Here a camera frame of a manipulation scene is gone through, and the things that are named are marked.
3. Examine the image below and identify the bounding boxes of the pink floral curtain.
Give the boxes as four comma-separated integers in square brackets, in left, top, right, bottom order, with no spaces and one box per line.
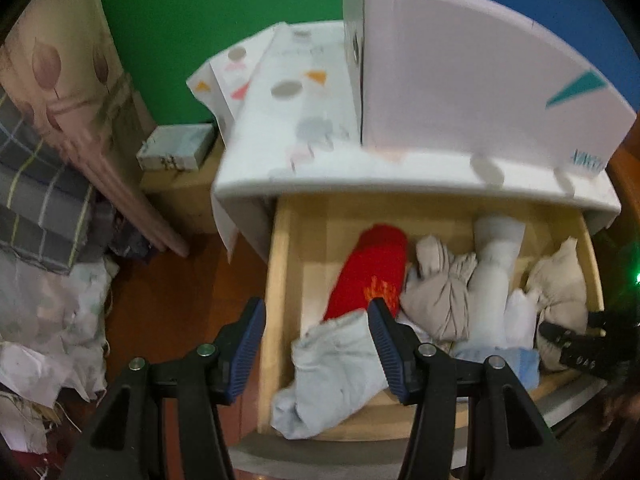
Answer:
[0,0,191,259]

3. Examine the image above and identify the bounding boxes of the pale blue-grey underwear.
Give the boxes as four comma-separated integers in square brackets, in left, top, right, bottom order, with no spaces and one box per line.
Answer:
[271,309,397,440]

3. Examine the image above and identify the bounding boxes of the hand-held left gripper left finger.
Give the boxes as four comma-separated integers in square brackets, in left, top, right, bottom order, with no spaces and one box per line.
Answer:
[60,296,267,480]

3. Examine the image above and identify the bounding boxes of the small pale blue box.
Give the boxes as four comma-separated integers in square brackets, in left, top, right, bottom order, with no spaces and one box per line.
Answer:
[136,124,216,171]

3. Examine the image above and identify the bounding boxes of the wooden drawer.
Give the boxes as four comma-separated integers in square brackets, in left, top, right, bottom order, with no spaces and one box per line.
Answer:
[230,192,608,480]

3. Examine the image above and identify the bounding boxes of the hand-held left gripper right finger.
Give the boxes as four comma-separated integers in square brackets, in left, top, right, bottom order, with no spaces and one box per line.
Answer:
[367,297,576,480]

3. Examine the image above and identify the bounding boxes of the light grey sock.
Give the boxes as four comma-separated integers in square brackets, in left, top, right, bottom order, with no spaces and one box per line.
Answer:
[504,289,542,349]

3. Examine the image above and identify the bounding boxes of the cream underwear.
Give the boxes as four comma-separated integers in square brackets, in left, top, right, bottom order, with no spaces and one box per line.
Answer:
[524,237,589,372]

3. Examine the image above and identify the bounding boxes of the white nightstand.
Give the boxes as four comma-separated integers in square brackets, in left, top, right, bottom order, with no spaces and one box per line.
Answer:
[212,20,623,266]

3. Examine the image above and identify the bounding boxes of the beige knotted underwear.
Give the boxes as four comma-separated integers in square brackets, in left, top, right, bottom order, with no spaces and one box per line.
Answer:
[400,235,478,343]

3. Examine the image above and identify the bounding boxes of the grey plaid blanket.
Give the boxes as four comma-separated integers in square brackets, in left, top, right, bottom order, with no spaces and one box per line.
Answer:
[0,92,109,276]

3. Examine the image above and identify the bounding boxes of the white cardboard box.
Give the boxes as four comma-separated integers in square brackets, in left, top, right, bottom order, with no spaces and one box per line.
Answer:
[341,0,638,178]

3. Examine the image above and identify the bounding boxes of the brown cardboard box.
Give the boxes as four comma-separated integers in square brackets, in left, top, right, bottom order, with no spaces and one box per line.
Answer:
[140,135,232,237]

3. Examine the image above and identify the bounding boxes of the dark blue packet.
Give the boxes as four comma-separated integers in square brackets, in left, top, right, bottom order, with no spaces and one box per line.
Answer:
[110,227,153,262]

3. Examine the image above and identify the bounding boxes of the red underwear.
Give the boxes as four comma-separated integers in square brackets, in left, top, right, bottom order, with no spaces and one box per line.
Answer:
[322,224,408,323]

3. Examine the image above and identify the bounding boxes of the light blue underwear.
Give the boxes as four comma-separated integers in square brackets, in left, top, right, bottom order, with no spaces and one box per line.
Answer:
[454,346,542,392]

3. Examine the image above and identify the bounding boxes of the pale grey underwear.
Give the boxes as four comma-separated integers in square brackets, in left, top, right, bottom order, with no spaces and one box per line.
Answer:
[467,215,527,348]

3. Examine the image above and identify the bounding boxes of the green foam mat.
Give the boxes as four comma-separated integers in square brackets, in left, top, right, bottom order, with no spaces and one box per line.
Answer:
[90,0,437,127]

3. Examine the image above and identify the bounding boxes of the white floral sheet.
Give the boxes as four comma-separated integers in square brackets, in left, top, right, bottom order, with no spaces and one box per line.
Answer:
[0,250,121,453]

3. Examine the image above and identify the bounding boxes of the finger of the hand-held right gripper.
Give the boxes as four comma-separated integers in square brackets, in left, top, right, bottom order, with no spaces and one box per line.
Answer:
[586,311,622,334]
[539,320,622,376]

